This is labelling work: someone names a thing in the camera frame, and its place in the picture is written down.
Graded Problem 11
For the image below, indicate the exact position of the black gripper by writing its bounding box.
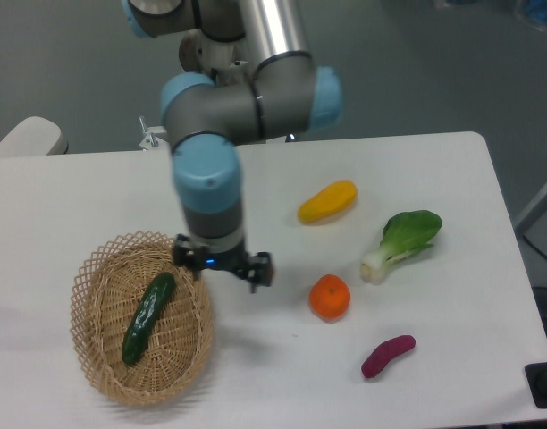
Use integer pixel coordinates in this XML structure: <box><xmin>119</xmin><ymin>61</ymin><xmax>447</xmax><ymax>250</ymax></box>
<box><xmin>172</xmin><ymin>232</ymin><xmax>274</xmax><ymax>293</ymax></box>

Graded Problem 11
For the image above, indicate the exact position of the green cucumber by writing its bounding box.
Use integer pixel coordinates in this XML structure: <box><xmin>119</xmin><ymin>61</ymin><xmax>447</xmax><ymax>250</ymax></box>
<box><xmin>122</xmin><ymin>272</ymin><xmax>176</xmax><ymax>366</ymax></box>

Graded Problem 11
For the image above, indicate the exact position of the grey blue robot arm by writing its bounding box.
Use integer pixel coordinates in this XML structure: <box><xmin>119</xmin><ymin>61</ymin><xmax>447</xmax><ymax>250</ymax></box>
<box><xmin>122</xmin><ymin>1</ymin><xmax>343</xmax><ymax>287</ymax></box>

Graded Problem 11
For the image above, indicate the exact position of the woven wicker basket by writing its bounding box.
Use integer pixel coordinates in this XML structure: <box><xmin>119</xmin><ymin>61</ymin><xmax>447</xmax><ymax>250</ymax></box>
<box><xmin>71</xmin><ymin>231</ymin><xmax>213</xmax><ymax>407</ymax></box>

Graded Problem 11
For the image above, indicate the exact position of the orange tangerine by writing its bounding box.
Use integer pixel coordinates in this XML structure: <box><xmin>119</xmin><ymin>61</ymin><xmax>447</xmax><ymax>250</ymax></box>
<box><xmin>308</xmin><ymin>274</ymin><xmax>351</xmax><ymax>321</ymax></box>

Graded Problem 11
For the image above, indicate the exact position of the yellow mango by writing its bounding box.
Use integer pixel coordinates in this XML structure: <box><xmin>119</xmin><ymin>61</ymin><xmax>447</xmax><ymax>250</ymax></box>
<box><xmin>297</xmin><ymin>180</ymin><xmax>358</xmax><ymax>224</ymax></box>

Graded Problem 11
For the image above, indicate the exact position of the green bok choy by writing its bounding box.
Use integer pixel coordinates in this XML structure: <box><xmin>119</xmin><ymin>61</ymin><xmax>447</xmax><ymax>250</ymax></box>
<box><xmin>359</xmin><ymin>210</ymin><xmax>442</xmax><ymax>284</ymax></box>

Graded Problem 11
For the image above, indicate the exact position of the purple sweet potato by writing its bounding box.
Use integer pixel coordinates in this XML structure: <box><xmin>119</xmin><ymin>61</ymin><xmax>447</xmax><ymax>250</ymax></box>
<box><xmin>361</xmin><ymin>335</ymin><xmax>417</xmax><ymax>379</ymax></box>

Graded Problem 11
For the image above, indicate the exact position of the white chair back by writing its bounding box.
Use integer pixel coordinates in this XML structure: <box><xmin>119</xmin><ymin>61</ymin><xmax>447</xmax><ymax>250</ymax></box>
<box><xmin>0</xmin><ymin>116</ymin><xmax>69</xmax><ymax>158</ymax></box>

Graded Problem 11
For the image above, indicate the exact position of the white furniture at right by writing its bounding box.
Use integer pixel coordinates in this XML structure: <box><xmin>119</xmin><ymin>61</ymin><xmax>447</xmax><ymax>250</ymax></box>
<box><xmin>512</xmin><ymin>181</ymin><xmax>547</xmax><ymax>236</ymax></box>

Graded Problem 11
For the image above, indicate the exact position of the black device at table edge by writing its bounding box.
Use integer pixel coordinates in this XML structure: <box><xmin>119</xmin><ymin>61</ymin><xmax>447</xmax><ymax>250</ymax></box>
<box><xmin>525</xmin><ymin>363</ymin><xmax>547</xmax><ymax>409</ymax></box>

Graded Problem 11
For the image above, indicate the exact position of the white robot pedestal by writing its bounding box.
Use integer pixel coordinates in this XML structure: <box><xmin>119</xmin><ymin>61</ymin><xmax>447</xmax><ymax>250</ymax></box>
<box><xmin>138</xmin><ymin>26</ymin><xmax>301</xmax><ymax>152</ymax></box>

